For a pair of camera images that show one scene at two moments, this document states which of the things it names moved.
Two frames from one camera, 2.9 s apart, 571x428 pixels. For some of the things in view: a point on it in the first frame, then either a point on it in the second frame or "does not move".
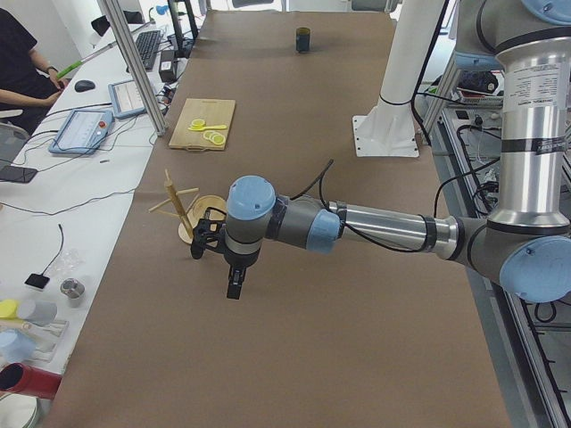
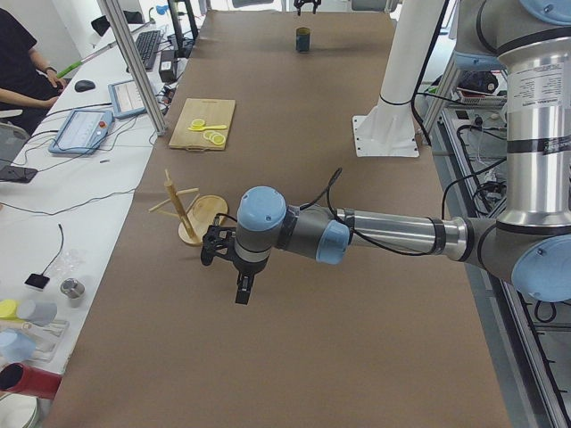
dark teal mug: [303, 39] does not move
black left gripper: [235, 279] to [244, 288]
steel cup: [72, 288] does not move
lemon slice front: [218, 139] does not move
